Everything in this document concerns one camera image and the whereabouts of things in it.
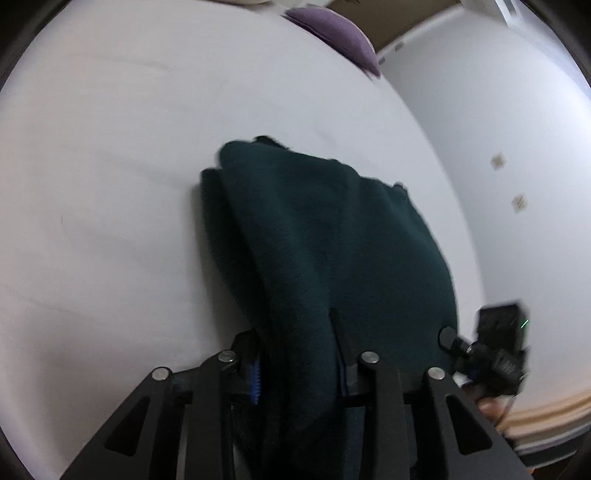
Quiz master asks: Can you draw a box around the right hand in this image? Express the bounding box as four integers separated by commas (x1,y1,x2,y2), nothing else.
462,383,516,427

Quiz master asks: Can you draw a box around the dark green knit sweater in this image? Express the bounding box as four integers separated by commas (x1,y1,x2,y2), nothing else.
200,137,458,479

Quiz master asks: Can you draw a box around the purple pillow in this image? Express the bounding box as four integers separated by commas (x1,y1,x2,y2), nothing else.
283,6,381,78

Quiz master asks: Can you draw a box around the white bed sheet mattress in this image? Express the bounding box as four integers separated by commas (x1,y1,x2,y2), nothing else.
1,1,485,479

